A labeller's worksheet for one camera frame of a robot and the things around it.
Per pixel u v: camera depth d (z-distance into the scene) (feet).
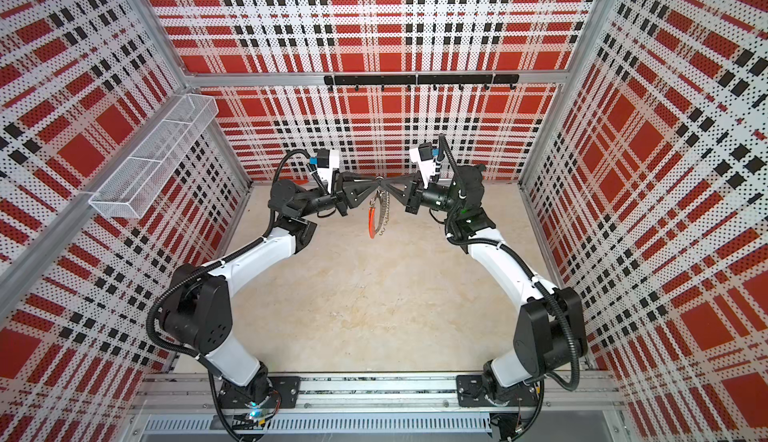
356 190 2.23
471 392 2.36
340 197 2.06
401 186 2.20
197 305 1.62
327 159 1.95
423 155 1.98
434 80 2.92
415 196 2.00
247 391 2.09
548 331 1.38
